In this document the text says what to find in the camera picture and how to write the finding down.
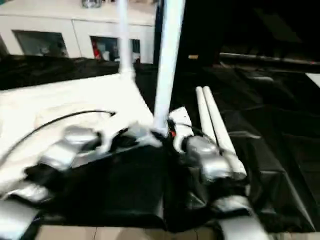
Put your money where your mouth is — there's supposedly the white plastic table leg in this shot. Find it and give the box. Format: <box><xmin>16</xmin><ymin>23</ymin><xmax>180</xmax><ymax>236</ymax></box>
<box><xmin>151</xmin><ymin>0</ymin><xmax>186</xmax><ymax>137</ymax></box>
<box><xmin>195</xmin><ymin>86</ymin><xmax>219</xmax><ymax>141</ymax></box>
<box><xmin>202</xmin><ymin>85</ymin><xmax>248</xmax><ymax>181</ymax></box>
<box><xmin>116</xmin><ymin>0</ymin><xmax>138</xmax><ymax>79</ymax></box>

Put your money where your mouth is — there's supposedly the white plastic table top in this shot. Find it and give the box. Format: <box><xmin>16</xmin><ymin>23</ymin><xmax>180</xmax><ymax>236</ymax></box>
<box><xmin>0</xmin><ymin>71</ymin><xmax>163</xmax><ymax>199</ymax></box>

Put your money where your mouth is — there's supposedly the black plastic mat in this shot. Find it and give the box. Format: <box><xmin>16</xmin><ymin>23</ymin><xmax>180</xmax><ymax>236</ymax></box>
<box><xmin>0</xmin><ymin>53</ymin><xmax>320</xmax><ymax>235</ymax></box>

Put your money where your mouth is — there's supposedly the red packet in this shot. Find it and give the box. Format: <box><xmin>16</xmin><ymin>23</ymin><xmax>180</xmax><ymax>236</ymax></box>
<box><xmin>91</xmin><ymin>40</ymin><xmax>100</xmax><ymax>59</ymax></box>

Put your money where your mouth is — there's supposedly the black speaker box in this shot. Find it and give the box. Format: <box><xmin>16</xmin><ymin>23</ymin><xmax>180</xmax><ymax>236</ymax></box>
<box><xmin>174</xmin><ymin>0</ymin><xmax>223</xmax><ymax>67</ymax></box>

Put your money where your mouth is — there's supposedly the black television edge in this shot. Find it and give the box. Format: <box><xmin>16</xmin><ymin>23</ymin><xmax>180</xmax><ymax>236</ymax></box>
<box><xmin>219</xmin><ymin>51</ymin><xmax>320</xmax><ymax>66</ymax></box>

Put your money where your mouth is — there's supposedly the white glass-door cabinet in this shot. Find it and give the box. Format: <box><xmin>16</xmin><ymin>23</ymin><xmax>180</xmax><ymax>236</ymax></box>
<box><xmin>0</xmin><ymin>0</ymin><xmax>158</xmax><ymax>64</ymax></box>

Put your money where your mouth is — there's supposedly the white flat board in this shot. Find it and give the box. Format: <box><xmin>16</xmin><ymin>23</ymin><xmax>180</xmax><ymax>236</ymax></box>
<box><xmin>304</xmin><ymin>72</ymin><xmax>320</xmax><ymax>89</ymax></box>

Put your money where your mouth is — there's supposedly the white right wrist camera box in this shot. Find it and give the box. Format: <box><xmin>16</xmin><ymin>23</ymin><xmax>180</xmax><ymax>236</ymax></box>
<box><xmin>168</xmin><ymin>106</ymin><xmax>195</xmax><ymax>154</ymax></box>

